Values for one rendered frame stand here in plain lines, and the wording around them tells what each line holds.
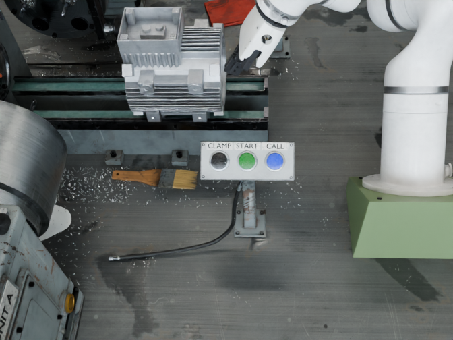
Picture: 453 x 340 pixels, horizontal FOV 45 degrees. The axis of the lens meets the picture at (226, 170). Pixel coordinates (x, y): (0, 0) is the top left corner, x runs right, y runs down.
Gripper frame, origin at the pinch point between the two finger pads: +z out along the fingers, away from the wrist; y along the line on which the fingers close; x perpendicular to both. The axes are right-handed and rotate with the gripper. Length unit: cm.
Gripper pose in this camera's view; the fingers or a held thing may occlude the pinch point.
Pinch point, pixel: (235, 65)
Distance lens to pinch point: 111.8
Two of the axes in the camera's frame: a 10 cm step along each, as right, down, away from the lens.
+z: -4.5, 4.9, 7.4
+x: -8.9, -2.9, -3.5
